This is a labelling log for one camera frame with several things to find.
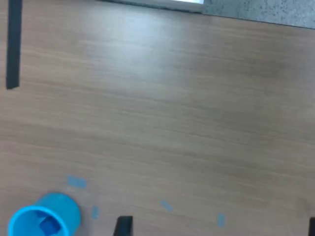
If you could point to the blue tape piece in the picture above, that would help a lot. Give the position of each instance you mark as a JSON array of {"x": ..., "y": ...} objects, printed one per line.
[
  {"x": 95, "y": 212},
  {"x": 166, "y": 205},
  {"x": 220, "y": 220},
  {"x": 76, "y": 182}
]

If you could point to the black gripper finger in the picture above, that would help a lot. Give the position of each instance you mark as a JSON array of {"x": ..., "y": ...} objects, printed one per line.
[
  {"x": 312, "y": 227},
  {"x": 124, "y": 227}
]

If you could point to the black tape strip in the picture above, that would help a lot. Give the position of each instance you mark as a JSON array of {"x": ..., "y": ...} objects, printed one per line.
[{"x": 13, "y": 49}]

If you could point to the blue plastic bucket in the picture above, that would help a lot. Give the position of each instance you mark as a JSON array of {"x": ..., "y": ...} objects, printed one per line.
[{"x": 64, "y": 209}]

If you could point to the blue cube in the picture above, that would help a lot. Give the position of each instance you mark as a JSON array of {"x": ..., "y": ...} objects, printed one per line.
[
  {"x": 38, "y": 214},
  {"x": 50, "y": 226}
]

